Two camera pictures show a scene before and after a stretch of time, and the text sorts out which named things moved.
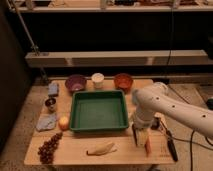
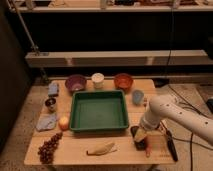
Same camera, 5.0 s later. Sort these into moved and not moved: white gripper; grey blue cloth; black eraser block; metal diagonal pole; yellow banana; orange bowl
Moved: black eraser block; white gripper
Not moved: metal diagonal pole; yellow banana; grey blue cloth; orange bowl
